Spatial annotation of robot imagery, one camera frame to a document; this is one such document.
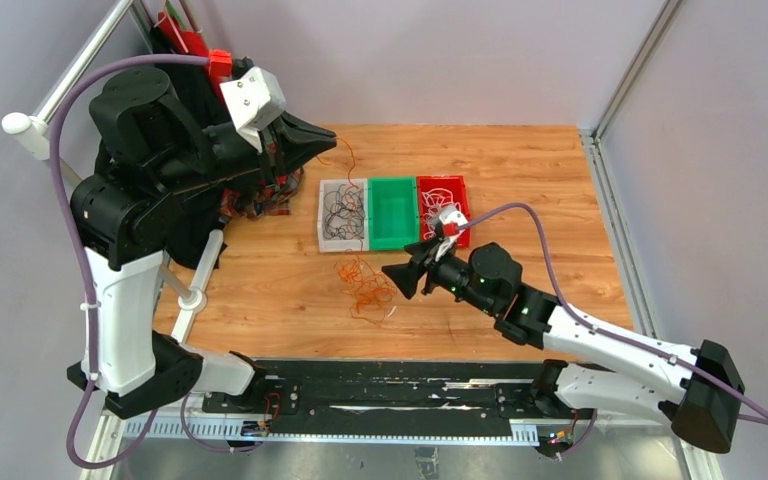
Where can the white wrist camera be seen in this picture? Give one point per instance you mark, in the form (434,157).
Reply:
(449,225)
(253,101)

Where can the silver clothes rack pole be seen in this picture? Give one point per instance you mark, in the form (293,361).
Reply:
(40,133)

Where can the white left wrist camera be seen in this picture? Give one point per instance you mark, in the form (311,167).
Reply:
(253,101)

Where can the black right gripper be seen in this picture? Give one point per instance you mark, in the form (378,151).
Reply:
(406,276)

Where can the red garment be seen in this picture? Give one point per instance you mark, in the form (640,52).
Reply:
(187,42)

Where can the black garment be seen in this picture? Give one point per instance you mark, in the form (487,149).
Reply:
(168,151)

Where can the plaid red blue cloth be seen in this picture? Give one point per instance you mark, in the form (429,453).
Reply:
(261,200)

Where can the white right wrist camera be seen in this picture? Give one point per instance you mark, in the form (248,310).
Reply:
(449,225)

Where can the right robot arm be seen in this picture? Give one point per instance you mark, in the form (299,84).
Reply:
(688,389)

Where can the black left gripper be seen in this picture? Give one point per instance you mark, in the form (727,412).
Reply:
(289,143)

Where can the red plastic bin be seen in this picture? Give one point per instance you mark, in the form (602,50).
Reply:
(435,192)

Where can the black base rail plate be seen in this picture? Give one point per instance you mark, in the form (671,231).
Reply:
(395,399)

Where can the green plastic bin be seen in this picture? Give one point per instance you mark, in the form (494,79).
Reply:
(393,213)

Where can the aluminium frame rail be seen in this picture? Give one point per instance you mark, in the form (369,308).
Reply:
(649,146)

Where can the white plastic bin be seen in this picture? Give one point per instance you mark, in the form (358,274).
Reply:
(342,219)

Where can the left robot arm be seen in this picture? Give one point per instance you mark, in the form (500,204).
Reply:
(137,368)

